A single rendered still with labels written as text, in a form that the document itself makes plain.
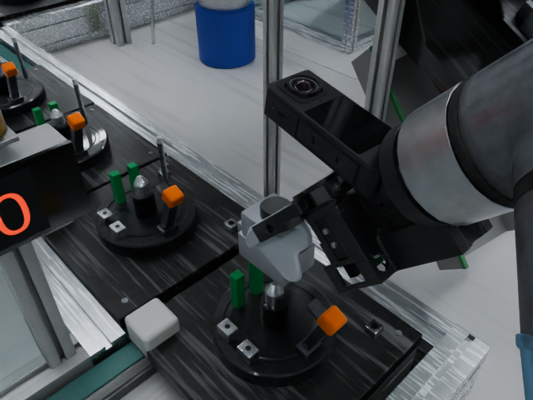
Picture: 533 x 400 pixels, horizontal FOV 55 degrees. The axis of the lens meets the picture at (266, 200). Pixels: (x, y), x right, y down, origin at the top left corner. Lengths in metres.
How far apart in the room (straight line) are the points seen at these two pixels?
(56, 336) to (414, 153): 0.44
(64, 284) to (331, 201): 0.43
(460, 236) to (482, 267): 0.55
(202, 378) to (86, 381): 0.13
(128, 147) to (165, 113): 0.33
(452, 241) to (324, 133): 0.11
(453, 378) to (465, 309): 0.22
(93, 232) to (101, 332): 0.16
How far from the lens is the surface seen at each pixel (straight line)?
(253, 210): 0.47
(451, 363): 0.63
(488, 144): 0.26
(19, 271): 0.52
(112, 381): 0.62
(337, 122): 0.35
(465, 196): 0.28
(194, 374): 0.57
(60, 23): 1.61
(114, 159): 0.88
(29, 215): 0.43
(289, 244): 0.41
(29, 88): 1.12
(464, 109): 0.27
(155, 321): 0.59
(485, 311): 0.82
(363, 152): 0.33
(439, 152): 0.28
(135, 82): 1.37
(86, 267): 0.70
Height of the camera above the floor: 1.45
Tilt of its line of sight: 39 degrees down
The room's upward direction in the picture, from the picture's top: straight up
